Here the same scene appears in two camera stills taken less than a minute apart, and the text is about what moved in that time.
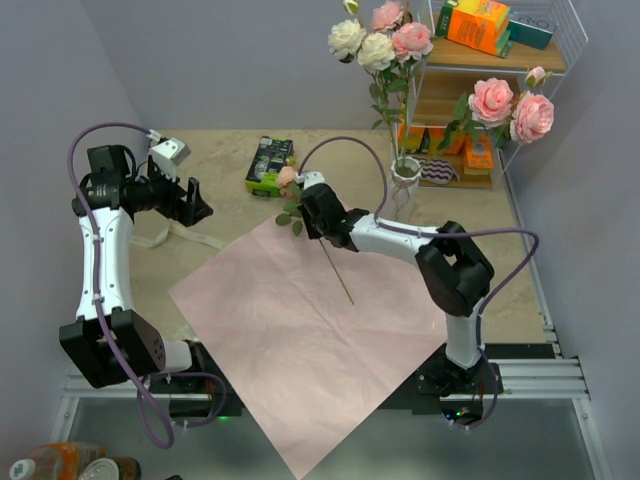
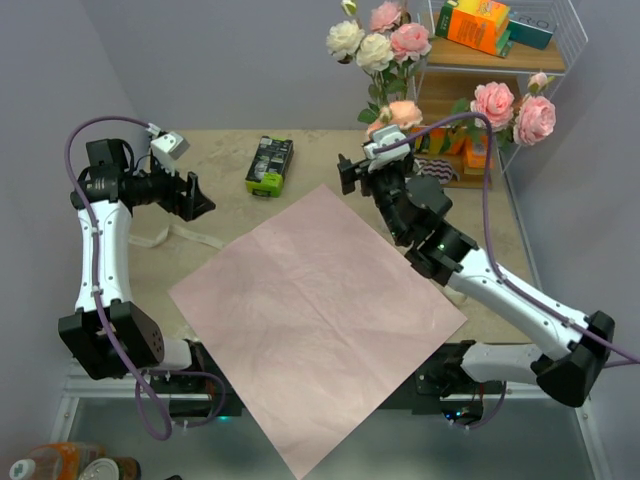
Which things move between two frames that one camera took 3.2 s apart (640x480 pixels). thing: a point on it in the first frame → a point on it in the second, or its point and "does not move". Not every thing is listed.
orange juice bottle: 57,461 does not move
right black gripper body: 315,227 → 387,185
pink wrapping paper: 308,338 does not move
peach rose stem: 291,184 → 404,113
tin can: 112,468 does not move
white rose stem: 349,41 does not move
